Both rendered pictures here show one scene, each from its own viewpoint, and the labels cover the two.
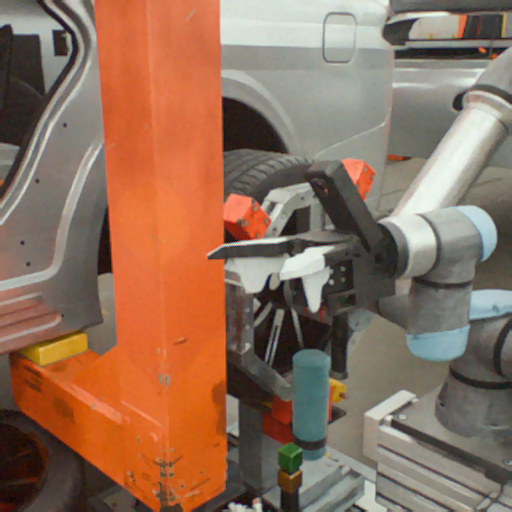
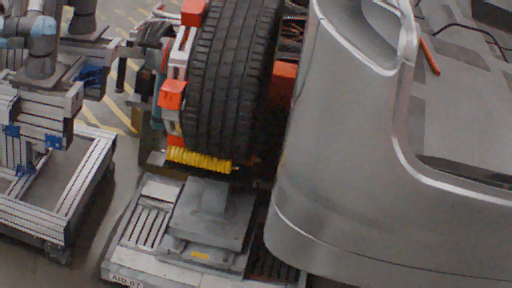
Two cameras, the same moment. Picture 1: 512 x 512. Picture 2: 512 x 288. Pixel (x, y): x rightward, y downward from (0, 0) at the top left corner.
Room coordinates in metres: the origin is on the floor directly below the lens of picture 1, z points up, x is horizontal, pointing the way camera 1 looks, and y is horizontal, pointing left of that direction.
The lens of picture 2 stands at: (3.64, -1.51, 1.89)
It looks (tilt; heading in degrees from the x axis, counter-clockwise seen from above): 29 degrees down; 138
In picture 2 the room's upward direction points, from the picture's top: 11 degrees clockwise
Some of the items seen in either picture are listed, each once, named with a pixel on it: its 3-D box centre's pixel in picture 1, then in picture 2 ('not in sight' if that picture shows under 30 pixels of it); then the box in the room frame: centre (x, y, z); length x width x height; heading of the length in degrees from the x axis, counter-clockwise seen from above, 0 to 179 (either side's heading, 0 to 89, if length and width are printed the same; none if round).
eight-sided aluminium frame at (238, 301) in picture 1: (308, 288); (192, 59); (1.65, -0.13, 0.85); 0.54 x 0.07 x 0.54; 135
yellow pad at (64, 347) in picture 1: (51, 342); not in sight; (1.64, 0.54, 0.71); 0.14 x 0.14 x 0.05; 45
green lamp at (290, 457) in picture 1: (290, 457); not in sight; (1.22, -0.07, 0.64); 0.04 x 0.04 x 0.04; 45
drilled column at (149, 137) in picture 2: not in sight; (152, 125); (1.06, 0.10, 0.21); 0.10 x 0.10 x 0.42; 45
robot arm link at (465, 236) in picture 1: (445, 241); not in sight; (0.82, -0.23, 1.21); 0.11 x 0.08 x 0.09; 122
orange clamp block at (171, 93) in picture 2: not in sight; (172, 94); (1.88, -0.35, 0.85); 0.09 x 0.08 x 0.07; 135
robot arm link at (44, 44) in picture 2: not in sight; (41, 33); (1.43, -0.74, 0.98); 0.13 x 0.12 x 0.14; 60
